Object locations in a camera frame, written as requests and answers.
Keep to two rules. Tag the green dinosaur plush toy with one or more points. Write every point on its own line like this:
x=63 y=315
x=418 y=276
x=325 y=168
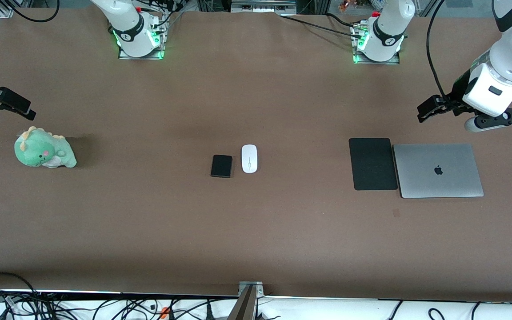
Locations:
x=38 y=149

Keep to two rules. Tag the grey metal box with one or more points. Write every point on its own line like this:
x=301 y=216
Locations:
x=262 y=5

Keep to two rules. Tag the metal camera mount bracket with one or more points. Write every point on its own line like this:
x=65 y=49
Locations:
x=256 y=289

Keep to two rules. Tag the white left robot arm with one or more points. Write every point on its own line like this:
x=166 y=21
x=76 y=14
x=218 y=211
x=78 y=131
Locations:
x=509 y=58

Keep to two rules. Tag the silver closed laptop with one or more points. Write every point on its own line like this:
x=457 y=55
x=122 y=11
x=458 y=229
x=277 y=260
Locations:
x=438 y=171

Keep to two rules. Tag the grey camera mount pole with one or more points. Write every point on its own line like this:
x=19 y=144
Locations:
x=242 y=309

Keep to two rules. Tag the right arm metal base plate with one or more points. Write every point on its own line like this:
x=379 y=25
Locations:
x=160 y=49

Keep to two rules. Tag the brown table cover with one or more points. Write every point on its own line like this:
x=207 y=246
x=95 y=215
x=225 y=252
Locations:
x=256 y=231

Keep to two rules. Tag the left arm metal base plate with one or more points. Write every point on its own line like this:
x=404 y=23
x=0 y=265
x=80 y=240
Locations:
x=396 y=58

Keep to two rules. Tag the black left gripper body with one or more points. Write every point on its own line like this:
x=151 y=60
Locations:
x=457 y=91

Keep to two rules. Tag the small black phone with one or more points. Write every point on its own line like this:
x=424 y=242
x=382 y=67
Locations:
x=221 y=166

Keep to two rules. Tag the white computer mouse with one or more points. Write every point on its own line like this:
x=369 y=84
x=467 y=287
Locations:
x=249 y=158

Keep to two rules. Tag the black mouse pad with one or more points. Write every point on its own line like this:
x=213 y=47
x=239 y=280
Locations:
x=373 y=163

